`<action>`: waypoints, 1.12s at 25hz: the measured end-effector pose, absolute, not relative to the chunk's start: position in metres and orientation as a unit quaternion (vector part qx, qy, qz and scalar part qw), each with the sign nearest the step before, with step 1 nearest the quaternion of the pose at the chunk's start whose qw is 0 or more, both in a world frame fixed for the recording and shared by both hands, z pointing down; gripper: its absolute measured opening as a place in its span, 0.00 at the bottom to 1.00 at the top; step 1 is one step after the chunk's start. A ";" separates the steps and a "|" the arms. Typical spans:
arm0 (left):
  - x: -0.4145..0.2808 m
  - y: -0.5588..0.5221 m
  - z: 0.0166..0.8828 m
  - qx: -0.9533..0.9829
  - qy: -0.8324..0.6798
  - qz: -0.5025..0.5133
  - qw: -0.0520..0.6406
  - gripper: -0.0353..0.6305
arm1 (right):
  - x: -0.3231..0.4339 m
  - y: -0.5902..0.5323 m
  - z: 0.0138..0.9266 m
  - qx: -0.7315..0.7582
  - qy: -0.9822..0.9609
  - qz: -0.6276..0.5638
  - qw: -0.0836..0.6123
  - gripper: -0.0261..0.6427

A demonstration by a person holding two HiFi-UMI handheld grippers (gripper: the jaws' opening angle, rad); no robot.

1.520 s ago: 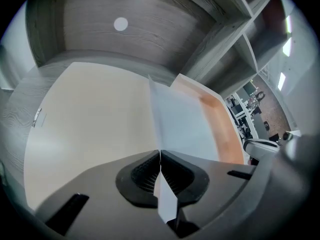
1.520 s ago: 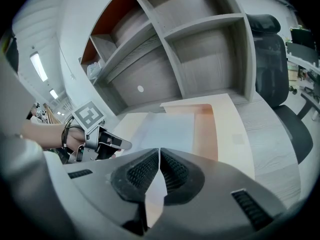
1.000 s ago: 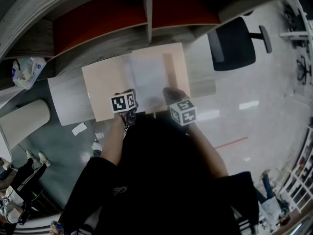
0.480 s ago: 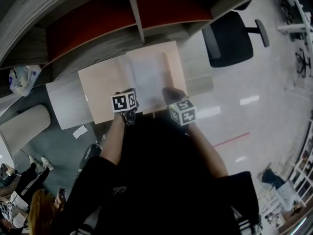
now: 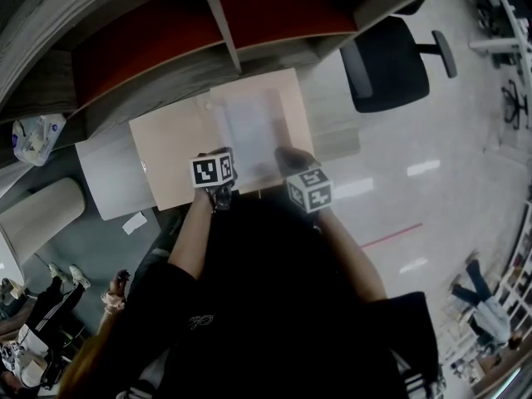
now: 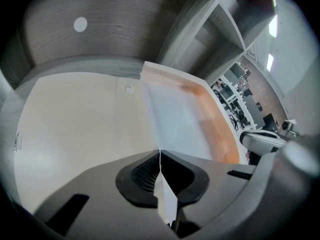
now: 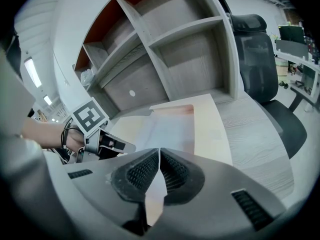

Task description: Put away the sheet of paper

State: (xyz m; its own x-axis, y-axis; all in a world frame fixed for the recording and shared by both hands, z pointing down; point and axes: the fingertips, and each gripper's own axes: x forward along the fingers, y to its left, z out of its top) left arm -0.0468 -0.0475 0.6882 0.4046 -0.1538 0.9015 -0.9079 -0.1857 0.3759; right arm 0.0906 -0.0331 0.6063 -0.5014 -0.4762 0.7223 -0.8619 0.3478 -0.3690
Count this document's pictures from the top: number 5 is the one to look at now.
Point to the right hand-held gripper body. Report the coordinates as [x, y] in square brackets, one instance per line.
[311, 191]

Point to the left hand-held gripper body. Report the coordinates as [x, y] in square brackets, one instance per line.
[212, 172]

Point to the white sheet of paper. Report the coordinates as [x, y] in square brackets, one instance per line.
[249, 131]

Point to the person's left forearm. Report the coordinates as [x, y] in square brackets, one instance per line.
[191, 233]

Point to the person's right forearm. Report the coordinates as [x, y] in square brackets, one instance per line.
[349, 256]

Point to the red floor tape line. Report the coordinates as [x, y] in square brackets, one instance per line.
[390, 235]

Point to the small white paper scrap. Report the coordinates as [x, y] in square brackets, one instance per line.
[134, 223]

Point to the white flat board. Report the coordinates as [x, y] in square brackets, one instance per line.
[108, 177]

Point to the person's black shirt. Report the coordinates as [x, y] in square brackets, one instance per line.
[274, 306]

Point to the wooden shelf unit red back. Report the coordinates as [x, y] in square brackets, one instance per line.
[226, 27]

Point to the black office chair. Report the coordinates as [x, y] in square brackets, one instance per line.
[390, 69]

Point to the beige ribbed chair back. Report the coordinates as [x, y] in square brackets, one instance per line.
[39, 218]

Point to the clear plastic bag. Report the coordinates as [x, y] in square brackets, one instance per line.
[35, 137]

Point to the black chair base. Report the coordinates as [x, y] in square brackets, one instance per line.
[515, 104]

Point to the white shelf rack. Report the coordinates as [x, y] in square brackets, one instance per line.
[511, 289]

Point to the white desk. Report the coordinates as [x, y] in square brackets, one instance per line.
[498, 44]

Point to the white tote bag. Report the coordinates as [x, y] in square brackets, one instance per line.
[25, 360]

